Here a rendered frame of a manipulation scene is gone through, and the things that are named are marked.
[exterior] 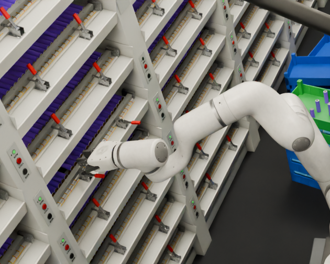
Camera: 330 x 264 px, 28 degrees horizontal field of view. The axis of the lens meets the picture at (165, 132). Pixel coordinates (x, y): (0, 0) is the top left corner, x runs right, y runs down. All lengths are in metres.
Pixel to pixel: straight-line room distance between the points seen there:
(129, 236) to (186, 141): 0.69
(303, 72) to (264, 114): 1.94
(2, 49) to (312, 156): 0.95
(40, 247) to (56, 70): 0.54
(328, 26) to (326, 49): 3.22
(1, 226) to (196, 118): 0.62
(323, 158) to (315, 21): 1.19
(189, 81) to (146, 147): 0.92
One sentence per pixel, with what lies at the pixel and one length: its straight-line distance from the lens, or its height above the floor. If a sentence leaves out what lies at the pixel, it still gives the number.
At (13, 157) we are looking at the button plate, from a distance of 1.87.
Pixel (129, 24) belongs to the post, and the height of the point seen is 1.22.
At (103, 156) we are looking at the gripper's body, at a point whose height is 1.07.
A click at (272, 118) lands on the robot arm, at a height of 1.12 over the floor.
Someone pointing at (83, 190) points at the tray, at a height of 0.92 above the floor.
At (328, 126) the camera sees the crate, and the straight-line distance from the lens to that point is 2.89.
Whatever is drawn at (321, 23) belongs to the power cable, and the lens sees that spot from 0.88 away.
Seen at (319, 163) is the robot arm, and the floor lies 0.90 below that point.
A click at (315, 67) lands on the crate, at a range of 3.83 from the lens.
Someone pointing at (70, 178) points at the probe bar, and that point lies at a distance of 2.18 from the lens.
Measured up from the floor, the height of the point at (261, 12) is 0.55.
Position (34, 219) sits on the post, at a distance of 1.99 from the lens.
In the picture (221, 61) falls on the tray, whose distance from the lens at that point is 3.14.
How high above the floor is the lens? 2.31
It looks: 38 degrees down
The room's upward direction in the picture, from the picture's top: 19 degrees counter-clockwise
